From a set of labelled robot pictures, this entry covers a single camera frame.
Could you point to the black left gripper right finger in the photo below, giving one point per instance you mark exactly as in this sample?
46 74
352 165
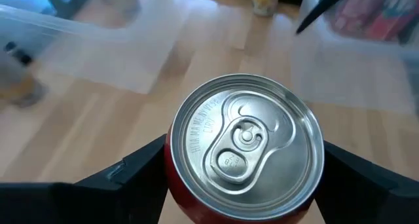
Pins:
366 204

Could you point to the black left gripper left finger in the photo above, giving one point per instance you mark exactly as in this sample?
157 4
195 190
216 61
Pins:
82 204

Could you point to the clear plastic bin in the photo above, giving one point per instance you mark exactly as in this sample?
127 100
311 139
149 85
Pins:
343 73
114 53

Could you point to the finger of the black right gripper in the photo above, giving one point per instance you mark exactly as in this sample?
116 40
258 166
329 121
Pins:
322 8

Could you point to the red Fanta can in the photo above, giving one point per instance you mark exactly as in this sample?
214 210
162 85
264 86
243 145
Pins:
245 145

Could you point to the red Coca-Cola can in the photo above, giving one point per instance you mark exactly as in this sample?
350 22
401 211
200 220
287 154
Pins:
389 21

